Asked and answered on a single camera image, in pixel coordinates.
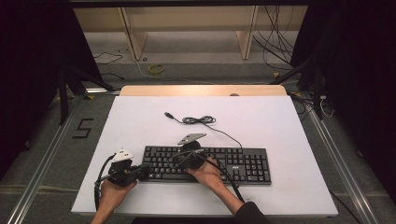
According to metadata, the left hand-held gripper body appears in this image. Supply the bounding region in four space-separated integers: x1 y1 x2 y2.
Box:
107 148 148 188

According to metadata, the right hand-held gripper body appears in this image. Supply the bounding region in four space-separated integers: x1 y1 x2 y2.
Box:
177 133 209 171

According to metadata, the black keyboard cable with plug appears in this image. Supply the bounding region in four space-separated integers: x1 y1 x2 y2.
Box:
163 111 244 149

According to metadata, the black computer keyboard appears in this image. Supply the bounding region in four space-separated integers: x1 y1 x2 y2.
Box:
141 145 273 187

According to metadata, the person's left hand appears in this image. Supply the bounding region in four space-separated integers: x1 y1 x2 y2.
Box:
98 179 138 208

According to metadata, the person's right hand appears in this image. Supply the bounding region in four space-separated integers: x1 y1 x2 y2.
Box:
186 157 227 192

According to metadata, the short silver metal bar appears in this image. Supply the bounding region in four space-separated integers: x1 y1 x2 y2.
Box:
85 88 121 95

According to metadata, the yellow tape roll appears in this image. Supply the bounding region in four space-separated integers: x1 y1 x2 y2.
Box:
148 63 165 76

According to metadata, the white board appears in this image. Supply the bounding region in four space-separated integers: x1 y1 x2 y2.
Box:
71 95 339 217

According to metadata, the black tripod stand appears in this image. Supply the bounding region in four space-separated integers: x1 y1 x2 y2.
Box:
56 65 117 126
269 52 325 121

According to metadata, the dark curtain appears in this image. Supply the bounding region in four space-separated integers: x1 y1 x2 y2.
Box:
0 0 103 183
290 0 396 204

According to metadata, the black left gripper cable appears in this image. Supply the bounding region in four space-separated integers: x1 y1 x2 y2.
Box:
93 154 117 211

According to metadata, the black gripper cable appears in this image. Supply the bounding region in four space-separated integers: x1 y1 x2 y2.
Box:
195 151 246 203
93 154 117 211

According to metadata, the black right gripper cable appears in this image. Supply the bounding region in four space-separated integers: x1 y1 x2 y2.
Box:
195 151 246 203

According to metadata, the aluminium floor rail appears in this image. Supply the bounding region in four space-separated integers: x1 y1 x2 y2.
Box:
6 95 86 224
302 92 380 224

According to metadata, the white floor cable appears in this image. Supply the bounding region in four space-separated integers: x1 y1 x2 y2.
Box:
134 58 272 86

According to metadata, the thin black floor cable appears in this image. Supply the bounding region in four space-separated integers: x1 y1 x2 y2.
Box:
93 51 124 65

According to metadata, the tangle of floor cables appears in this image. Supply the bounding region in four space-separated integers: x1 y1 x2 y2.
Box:
289 91 336 119

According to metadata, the light wooden desk frame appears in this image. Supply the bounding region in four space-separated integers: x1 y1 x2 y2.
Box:
73 5 309 62

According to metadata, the bundle of black hanging cables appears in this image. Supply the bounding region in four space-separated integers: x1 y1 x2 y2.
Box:
251 5 295 71

